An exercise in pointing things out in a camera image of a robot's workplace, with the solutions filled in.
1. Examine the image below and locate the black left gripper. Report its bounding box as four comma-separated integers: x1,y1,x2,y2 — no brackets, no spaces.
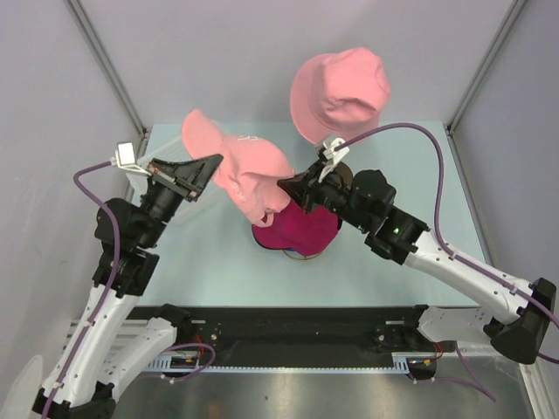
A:
138,155,224,248

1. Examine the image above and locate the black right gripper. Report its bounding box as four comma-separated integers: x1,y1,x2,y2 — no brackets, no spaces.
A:
279,157,371,232

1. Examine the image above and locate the light pink cap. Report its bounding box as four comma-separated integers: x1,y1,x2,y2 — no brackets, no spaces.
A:
181,109,294,228

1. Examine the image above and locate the light pink bucket hat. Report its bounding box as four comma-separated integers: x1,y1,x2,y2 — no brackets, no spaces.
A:
290,47,391,145

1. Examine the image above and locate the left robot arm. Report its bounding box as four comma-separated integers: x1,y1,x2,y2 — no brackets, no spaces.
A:
31,154,223,418

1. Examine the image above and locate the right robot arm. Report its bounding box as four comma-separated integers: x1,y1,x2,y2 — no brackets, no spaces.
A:
278,161,556,365

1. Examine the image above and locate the white plastic basket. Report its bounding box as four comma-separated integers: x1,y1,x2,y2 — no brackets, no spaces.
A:
127,137,223,223

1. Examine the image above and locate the beige mannequin head stand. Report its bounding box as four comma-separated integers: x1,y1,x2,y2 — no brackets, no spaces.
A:
335,162,353,183

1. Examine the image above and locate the gold wire sphere stand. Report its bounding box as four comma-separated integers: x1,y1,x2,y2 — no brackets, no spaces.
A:
282,249,321,262

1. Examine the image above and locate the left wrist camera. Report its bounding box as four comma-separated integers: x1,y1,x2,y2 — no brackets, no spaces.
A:
110,142,151,176

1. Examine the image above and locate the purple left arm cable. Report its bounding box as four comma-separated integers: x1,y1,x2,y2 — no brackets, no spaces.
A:
43,159,217,416

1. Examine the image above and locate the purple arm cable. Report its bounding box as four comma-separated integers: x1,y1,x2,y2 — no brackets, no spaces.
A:
334,121,559,401
43,159,217,416

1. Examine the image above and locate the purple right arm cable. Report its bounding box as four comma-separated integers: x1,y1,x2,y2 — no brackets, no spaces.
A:
334,121,559,401

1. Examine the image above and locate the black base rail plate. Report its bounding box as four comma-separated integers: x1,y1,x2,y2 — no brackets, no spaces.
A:
188,307,438,362

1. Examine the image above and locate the aluminium frame post left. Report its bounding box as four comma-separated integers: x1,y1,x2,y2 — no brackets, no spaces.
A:
64,0,148,139

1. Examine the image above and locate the aluminium frame post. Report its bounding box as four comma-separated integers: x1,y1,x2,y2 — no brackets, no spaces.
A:
445,0,529,136
64,0,148,139

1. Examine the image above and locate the white cable duct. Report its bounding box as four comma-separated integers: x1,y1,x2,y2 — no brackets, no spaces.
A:
142,354,437,377

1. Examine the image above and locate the aluminium frame post right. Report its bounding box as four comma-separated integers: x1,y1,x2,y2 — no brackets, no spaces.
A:
445,0,529,136

